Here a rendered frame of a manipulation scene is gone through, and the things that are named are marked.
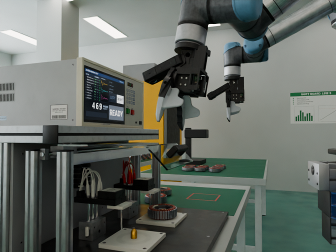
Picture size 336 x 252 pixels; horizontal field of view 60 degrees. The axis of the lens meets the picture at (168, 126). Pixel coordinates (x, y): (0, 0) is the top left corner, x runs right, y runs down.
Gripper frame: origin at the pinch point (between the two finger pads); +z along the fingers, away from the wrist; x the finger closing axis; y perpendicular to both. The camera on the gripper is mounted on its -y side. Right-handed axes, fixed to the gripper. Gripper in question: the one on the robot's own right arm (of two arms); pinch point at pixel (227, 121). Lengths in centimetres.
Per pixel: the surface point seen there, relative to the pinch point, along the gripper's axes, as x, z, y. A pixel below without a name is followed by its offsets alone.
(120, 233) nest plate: -47, 37, -33
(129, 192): -24, 29, -39
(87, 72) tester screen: -54, -13, -41
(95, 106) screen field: -50, -3, -41
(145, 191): -28.2, 27.2, -30.6
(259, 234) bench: 105, 84, 24
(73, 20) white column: 313, -189, -254
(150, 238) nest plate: -50, 37, -23
